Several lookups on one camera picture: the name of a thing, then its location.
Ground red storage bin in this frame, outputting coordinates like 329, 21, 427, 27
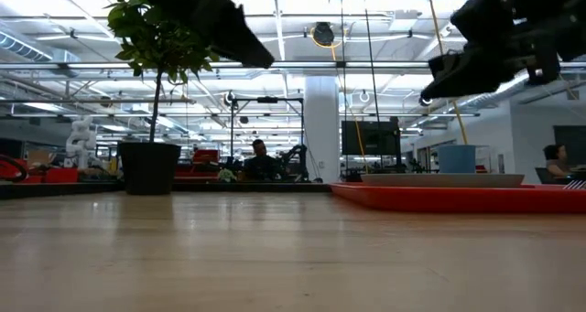
43, 167, 80, 184

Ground cardboard box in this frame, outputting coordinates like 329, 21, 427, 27
26, 149, 54, 167

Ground white robot figure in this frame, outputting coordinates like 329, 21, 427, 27
65, 114, 98, 170

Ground dark wall panel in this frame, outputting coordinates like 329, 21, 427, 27
552, 124, 586, 167

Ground red item with black loop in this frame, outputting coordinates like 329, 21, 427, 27
0, 153, 29, 184

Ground black hanging cable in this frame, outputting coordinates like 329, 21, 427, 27
340, 0, 348, 176

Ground thin yellow hanging cable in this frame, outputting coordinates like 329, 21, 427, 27
329, 41, 368, 175

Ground black plant pot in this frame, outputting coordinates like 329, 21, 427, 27
117, 141, 183, 197

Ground blue plastic cup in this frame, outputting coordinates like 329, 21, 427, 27
438, 144, 477, 175

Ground red plastic tray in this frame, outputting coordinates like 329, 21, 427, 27
329, 182, 586, 215

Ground black stand frame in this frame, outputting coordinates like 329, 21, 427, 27
230, 95, 306, 167

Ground red tool chest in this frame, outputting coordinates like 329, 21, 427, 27
176, 148, 221, 180

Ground black wall screen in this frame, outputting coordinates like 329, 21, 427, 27
341, 119, 403, 156

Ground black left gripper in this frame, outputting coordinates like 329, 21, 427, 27
109, 0, 276, 70

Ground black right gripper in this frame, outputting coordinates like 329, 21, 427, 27
419, 0, 586, 101

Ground black metal table frame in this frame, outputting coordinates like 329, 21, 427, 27
0, 179, 333, 200

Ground green leafy plant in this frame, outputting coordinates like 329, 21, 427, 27
103, 0, 221, 144

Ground white pillar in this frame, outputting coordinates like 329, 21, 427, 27
304, 76, 342, 184

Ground hanging cable reel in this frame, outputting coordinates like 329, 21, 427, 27
312, 21, 336, 47

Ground teal round plate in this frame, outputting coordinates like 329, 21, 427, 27
360, 173, 526, 188

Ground person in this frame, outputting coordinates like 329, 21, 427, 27
542, 143, 574, 179
242, 138, 281, 182

